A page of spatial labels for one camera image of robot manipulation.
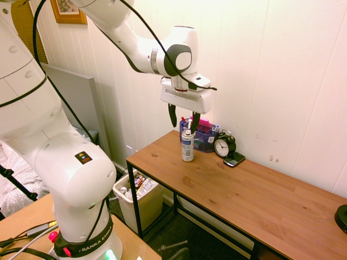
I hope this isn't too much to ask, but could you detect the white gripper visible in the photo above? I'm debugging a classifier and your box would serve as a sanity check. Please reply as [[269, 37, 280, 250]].
[[160, 82, 212, 135]]

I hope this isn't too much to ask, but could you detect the white spray bottle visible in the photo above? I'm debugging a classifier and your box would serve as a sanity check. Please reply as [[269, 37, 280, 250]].
[[181, 129, 195, 163]]

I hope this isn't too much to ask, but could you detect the white plastic trash bin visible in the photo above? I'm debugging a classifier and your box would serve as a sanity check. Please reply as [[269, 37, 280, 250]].
[[112, 170, 165, 234]]

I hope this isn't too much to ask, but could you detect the pink sticky note pad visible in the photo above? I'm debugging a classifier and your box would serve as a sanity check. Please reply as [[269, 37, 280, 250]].
[[190, 116, 211, 134]]

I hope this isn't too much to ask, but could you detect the blue translucent desk organizer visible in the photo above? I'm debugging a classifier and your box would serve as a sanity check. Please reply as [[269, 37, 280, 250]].
[[179, 116, 221, 154]]

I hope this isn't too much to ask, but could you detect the black twin-bell alarm clock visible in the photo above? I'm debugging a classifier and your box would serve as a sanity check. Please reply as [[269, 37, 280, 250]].
[[213, 129, 237, 158]]

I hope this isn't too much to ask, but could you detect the black mobile phone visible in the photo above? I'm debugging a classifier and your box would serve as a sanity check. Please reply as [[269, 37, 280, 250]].
[[223, 152, 246, 168]]

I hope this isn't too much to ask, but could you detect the grey headboard panel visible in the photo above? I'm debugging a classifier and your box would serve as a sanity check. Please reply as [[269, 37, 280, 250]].
[[40, 63, 111, 158]]

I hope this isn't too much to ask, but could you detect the wooden framed picture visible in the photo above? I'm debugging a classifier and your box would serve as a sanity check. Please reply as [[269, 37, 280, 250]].
[[50, 0, 88, 25]]

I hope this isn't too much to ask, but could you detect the wooden robot mounting board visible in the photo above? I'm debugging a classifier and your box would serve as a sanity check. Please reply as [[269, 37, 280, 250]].
[[0, 192, 162, 260]]

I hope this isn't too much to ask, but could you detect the wooden window blind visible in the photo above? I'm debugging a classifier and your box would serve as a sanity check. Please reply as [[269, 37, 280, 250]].
[[10, 0, 49, 64]]

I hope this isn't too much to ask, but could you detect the white patterned bed cover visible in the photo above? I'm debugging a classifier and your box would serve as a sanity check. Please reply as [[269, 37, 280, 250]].
[[0, 140, 50, 218]]

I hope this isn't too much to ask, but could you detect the black round lamp base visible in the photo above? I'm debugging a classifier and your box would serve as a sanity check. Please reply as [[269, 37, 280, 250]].
[[333, 204, 347, 235]]

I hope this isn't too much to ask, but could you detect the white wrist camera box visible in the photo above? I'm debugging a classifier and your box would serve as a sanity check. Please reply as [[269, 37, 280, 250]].
[[187, 73, 211, 89]]

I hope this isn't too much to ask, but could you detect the wooden table with black frame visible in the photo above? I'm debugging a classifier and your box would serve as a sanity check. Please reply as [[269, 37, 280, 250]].
[[126, 129, 347, 260]]

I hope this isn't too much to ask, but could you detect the black clamp handle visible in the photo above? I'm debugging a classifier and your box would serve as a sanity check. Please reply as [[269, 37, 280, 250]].
[[158, 239, 190, 260]]

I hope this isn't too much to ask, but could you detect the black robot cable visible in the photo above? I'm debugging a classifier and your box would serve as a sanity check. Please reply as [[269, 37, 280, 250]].
[[32, 0, 218, 244]]

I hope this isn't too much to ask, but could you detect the black camera tripod leg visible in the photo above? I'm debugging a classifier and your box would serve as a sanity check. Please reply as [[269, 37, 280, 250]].
[[0, 164, 38, 202]]

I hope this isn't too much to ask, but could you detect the grey usb connector cable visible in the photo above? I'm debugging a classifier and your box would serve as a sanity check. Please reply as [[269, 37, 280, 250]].
[[0, 220, 58, 244]]

